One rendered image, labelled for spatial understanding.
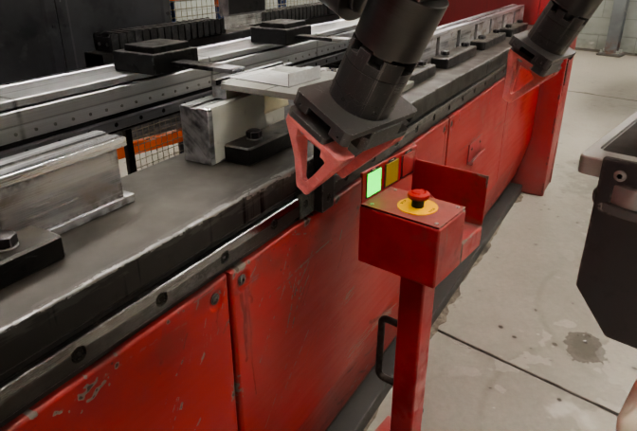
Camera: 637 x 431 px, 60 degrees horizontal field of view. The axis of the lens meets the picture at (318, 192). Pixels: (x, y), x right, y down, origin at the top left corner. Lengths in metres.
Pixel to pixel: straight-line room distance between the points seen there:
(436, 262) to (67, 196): 0.58
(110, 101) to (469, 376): 1.31
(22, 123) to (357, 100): 0.66
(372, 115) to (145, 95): 0.74
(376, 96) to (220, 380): 0.57
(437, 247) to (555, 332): 1.21
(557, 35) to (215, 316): 0.61
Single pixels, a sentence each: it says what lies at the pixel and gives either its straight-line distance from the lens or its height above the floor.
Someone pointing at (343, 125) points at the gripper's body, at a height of 1.07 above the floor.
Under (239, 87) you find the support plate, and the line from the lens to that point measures 0.90.
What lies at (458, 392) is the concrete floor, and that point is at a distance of 1.79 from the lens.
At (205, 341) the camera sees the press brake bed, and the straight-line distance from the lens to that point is 0.83.
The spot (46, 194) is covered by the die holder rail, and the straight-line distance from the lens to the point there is 0.73.
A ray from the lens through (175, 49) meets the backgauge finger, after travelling 1.14.
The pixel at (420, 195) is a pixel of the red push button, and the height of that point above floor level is 0.81.
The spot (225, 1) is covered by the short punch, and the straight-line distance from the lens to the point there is 0.95.
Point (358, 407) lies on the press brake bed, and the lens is 1.63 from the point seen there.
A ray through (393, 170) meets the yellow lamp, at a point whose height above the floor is 0.81.
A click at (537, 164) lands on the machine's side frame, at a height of 0.18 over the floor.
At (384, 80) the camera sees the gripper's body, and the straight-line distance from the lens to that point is 0.44.
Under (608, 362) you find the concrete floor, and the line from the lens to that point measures 2.05.
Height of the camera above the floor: 1.19
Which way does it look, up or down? 23 degrees down
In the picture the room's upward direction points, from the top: straight up
